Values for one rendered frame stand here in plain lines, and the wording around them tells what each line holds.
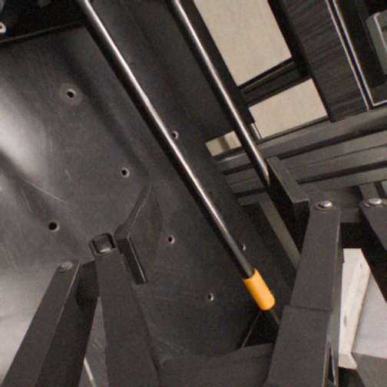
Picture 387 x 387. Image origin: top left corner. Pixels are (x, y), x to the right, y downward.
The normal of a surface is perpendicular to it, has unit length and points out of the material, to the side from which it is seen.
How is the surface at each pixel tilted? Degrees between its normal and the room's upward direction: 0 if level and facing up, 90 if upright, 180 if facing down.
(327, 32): 90
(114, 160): 0
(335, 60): 90
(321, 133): 90
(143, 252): 39
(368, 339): 90
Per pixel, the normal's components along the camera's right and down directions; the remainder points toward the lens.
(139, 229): 0.97, -0.22
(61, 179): 0.67, -0.17
